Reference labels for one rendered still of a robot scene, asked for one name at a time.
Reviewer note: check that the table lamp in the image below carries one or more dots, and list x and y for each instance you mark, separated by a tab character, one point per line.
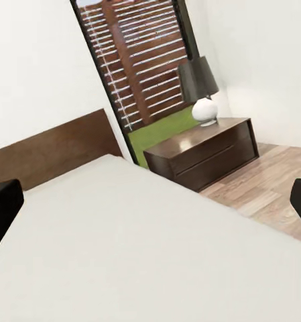
198	84

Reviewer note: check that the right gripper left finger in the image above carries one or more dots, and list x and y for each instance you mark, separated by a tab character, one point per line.
11	201

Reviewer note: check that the bed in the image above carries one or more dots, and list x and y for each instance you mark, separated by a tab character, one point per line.
100	239

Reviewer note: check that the fixed window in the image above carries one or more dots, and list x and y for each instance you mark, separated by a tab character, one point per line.
136	46

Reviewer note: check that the nightstand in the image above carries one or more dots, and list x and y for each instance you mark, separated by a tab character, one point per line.
201	156

